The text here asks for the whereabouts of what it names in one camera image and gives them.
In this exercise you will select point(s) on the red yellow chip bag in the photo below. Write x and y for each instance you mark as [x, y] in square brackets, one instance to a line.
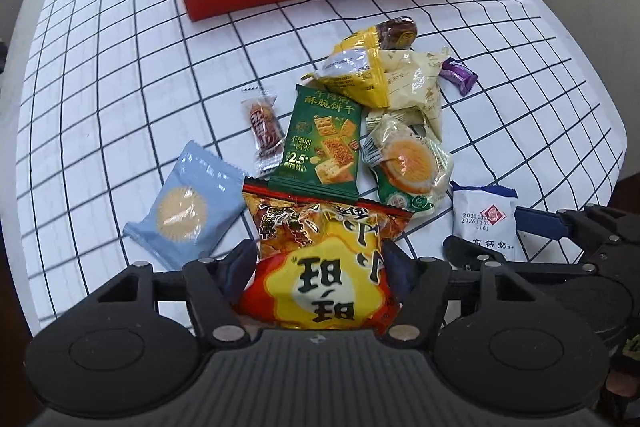
[320, 287]

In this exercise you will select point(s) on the yellow snack packet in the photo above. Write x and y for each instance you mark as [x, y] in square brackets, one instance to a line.
[360, 79]

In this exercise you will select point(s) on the clear egg yolk pastry packet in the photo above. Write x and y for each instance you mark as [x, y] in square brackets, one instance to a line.
[407, 164]

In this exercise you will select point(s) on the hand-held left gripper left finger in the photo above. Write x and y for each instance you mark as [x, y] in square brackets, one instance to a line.
[240, 269]

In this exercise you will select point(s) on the light blue biscuit packet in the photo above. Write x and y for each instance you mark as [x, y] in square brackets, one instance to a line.
[185, 207]

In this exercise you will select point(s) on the white blue milk candy packet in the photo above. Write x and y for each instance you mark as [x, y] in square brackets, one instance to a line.
[482, 217]

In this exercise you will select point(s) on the green cracker packet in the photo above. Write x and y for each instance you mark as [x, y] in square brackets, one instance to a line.
[320, 142]

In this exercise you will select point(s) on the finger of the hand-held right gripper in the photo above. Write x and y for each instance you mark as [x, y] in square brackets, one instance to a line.
[540, 221]
[462, 251]

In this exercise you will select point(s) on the brown wrapped cake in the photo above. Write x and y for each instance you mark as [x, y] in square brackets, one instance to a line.
[397, 34]

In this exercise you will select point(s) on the purple candy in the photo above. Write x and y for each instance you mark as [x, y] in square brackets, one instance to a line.
[457, 74]

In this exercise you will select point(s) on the cream snack packet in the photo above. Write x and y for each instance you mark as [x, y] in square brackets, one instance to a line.
[415, 87]

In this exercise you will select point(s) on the small beige snack packet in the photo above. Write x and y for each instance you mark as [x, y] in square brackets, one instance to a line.
[375, 119]

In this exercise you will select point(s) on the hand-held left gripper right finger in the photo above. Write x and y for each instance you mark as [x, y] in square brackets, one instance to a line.
[397, 274]

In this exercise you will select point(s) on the small brown candy packet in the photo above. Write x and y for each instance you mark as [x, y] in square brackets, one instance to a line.
[262, 127]

